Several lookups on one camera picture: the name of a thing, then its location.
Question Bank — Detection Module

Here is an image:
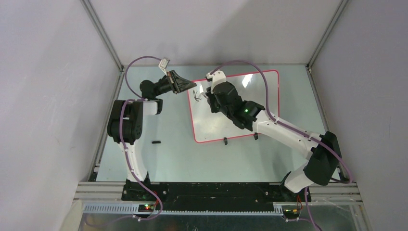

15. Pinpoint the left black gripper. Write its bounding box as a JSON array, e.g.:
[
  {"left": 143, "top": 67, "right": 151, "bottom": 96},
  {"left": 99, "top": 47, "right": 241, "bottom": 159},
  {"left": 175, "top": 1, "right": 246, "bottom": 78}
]
[{"left": 154, "top": 70, "right": 196, "bottom": 97}]

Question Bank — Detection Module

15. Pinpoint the pink framed whiteboard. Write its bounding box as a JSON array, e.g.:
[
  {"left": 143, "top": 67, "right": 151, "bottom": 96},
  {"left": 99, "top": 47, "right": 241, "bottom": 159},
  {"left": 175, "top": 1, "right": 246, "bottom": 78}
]
[{"left": 187, "top": 70, "right": 280, "bottom": 143}]

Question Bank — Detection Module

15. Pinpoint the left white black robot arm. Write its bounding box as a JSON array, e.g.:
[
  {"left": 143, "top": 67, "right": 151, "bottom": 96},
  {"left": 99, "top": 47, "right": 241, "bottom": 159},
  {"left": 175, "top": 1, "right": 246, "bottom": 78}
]
[{"left": 107, "top": 70, "right": 197, "bottom": 201}]

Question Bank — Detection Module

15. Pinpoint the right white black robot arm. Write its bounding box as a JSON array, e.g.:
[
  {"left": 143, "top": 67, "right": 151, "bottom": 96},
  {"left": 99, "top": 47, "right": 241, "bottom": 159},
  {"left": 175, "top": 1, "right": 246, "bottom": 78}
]
[{"left": 205, "top": 82, "right": 341, "bottom": 201}]

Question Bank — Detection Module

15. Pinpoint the left circuit board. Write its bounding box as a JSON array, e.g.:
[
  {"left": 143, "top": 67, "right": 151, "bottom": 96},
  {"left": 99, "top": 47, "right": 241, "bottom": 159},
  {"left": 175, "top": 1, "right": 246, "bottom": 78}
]
[{"left": 138, "top": 204, "right": 155, "bottom": 213}]

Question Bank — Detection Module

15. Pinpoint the circuit board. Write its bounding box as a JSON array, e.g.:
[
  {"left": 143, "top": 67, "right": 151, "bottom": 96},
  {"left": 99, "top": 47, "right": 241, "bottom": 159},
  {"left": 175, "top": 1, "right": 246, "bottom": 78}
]
[
  {"left": 283, "top": 209, "right": 301, "bottom": 220},
  {"left": 138, "top": 204, "right": 155, "bottom": 213}
]

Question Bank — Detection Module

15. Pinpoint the right circuit board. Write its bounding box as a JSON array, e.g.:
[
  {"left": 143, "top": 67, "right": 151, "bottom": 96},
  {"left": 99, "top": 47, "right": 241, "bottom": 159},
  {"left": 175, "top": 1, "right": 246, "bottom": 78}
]
[{"left": 283, "top": 209, "right": 301, "bottom": 220}]

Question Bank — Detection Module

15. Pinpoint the white object at corner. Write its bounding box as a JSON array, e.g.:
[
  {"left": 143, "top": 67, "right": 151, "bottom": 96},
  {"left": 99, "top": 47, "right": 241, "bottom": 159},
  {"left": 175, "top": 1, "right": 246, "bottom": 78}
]
[{"left": 60, "top": 200, "right": 83, "bottom": 231}]

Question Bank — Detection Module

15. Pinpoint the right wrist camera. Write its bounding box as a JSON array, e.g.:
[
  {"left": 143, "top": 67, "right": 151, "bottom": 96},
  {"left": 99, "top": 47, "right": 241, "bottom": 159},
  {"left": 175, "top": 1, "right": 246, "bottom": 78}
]
[{"left": 205, "top": 70, "right": 226, "bottom": 87}]

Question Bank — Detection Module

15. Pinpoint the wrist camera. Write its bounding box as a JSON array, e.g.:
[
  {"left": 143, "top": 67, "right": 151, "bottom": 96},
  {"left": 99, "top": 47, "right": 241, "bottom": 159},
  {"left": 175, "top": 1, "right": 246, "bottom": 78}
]
[
  {"left": 205, "top": 70, "right": 226, "bottom": 87},
  {"left": 158, "top": 57, "right": 170, "bottom": 74}
]

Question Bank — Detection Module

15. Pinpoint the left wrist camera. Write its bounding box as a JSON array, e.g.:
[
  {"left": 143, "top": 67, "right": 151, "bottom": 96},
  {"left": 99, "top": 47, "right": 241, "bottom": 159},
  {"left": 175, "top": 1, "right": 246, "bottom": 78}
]
[{"left": 158, "top": 57, "right": 170, "bottom": 74}]

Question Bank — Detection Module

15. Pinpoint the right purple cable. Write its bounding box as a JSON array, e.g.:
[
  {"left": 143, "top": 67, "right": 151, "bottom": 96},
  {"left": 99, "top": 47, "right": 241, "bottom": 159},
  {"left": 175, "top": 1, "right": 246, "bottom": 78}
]
[{"left": 208, "top": 60, "right": 355, "bottom": 231}]

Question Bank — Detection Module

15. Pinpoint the purple cable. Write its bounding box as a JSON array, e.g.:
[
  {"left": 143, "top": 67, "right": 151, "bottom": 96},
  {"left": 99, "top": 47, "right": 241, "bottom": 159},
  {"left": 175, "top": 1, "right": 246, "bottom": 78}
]
[
  {"left": 118, "top": 56, "right": 164, "bottom": 231},
  {"left": 208, "top": 60, "right": 355, "bottom": 231}
]

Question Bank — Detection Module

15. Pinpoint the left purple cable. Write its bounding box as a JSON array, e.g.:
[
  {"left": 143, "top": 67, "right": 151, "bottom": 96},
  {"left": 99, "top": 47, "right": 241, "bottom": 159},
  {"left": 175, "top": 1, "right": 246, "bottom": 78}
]
[{"left": 118, "top": 56, "right": 164, "bottom": 231}]

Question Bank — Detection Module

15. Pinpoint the wire whiteboard stand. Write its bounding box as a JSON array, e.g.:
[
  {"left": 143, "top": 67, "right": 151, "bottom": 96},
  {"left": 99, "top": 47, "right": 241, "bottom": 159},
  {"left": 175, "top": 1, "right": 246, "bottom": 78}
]
[{"left": 222, "top": 132, "right": 259, "bottom": 145}]

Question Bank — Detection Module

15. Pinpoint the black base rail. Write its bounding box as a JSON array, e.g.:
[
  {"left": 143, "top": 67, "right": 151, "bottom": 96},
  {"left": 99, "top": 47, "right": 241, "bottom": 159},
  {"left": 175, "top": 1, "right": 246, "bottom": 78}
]
[{"left": 121, "top": 180, "right": 311, "bottom": 212}]

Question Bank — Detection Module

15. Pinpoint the aluminium frame profile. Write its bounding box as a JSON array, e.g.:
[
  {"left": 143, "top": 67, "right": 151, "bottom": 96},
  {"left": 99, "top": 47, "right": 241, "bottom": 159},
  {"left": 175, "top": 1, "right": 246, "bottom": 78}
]
[{"left": 73, "top": 181, "right": 125, "bottom": 203}]

